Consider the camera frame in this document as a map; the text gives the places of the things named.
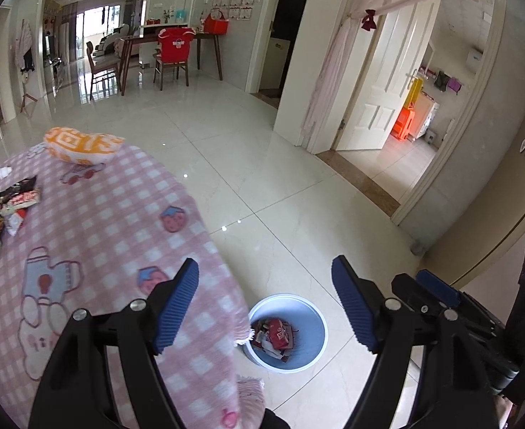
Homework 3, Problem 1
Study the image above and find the orange white patterned bag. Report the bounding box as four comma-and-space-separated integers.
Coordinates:
43, 127, 125, 166

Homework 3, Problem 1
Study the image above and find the blue trash bin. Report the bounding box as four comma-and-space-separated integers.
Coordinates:
242, 294, 328, 374

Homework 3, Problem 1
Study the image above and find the trash inside bin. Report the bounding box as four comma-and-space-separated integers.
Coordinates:
250, 318, 299, 363

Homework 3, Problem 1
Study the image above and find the orange plastic stool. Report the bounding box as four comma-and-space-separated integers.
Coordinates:
391, 108, 415, 140

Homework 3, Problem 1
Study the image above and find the pink checkered tablecloth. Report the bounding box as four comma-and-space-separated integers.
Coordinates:
0, 144, 265, 428

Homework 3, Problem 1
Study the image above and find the dark snack wrappers pile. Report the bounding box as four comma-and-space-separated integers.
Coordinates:
0, 175, 40, 253

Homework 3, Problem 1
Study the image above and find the white panel door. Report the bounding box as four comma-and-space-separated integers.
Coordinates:
336, 0, 441, 151

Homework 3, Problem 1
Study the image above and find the wooden dining chair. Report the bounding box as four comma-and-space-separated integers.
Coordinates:
86, 41, 121, 99

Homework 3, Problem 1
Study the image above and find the red basket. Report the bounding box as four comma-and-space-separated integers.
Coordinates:
203, 13, 228, 35

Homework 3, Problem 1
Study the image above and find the red covered chair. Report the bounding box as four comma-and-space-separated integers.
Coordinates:
153, 27, 195, 90

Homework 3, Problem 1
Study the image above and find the wooden dining table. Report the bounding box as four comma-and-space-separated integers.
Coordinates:
119, 27, 223, 96

